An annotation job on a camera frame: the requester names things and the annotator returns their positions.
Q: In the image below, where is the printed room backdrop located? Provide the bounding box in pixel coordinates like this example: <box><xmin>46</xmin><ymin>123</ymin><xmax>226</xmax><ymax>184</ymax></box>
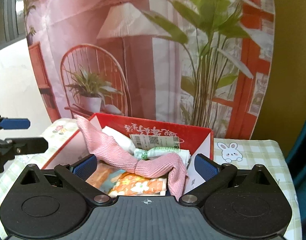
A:
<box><xmin>24</xmin><ymin>0</ymin><xmax>275</xmax><ymax>139</ymax></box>

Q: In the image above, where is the red strawberry cardboard box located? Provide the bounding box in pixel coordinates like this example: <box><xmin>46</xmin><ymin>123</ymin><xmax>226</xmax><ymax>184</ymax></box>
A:
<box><xmin>44</xmin><ymin>113</ymin><xmax>213</xmax><ymax>197</ymax></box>

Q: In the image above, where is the orange floral cloth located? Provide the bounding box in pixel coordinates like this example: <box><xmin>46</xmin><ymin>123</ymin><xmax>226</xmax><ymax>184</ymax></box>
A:
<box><xmin>86</xmin><ymin>163</ymin><xmax>167</xmax><ymax>198</ymax></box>

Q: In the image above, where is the pink knotted cloth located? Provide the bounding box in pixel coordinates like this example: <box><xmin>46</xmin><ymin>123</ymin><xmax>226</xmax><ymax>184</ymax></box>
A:
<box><xmin>75</xmin><ymin>115</ymin><xmax>187</xmax><ymax>199</ymax></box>

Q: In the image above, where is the white green tied cloth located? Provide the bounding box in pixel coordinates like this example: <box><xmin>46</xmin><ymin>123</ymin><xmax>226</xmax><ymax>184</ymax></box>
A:
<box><xmin>102</xmin><ymin>126</ymin><xmax>190</xmax><ymax>167</ymax></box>

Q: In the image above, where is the white barcode label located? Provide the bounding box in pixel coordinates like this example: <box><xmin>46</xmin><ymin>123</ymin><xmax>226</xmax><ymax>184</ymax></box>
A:
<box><xmin>129</xmin><ymin>134</ymin><xmax>180</xmax><ymax>150</ymax></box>

